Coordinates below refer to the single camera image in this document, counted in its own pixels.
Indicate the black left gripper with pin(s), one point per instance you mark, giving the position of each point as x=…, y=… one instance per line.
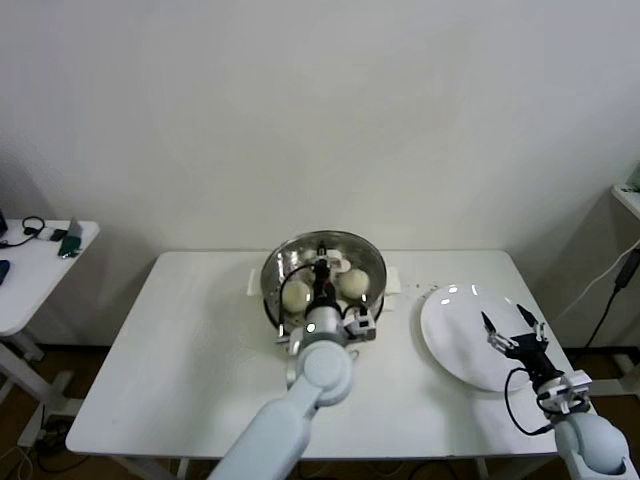
x=322, y=287

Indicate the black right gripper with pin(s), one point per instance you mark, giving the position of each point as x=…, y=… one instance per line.
x=532, y=357

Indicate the round glass pot lid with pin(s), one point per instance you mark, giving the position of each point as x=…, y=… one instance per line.
x=370, y=260

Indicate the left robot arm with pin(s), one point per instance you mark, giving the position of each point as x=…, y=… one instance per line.
x=310, y=390

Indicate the perforated steel steamer basket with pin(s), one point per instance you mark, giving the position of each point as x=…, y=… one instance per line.
x=392, y=280

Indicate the large white plate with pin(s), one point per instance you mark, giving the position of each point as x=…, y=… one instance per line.
x=460, y=345

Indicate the white shelf table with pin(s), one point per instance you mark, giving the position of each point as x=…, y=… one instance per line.
x=627, y=200

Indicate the pale green object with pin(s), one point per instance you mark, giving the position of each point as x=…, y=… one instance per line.
x=636, y=177

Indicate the grey upright card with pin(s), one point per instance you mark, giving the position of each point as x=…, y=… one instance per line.
x=75, y=227

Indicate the green flat object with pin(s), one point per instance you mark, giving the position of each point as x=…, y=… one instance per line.
x=70, y=246

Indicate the small black device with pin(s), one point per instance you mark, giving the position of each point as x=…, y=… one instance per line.
x=59, y=234

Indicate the small white box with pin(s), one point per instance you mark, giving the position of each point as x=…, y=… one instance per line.
x=47, y=234

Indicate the white side table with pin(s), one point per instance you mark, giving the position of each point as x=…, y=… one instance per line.
x=30, y=295

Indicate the floor power strip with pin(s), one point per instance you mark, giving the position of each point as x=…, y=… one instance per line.
x=56, y=424

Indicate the dark blue pouch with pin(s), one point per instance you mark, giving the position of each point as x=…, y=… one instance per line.
x=4, y=272

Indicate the dark laptop screen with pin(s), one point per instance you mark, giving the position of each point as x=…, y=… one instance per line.
x=2, y=224

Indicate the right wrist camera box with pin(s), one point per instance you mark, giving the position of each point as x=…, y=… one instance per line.
x=567, y=390

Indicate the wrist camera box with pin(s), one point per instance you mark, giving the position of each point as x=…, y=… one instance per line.
x=567, y=390
x=361, y=325

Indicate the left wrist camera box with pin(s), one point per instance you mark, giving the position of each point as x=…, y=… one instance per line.
x=361, y=325

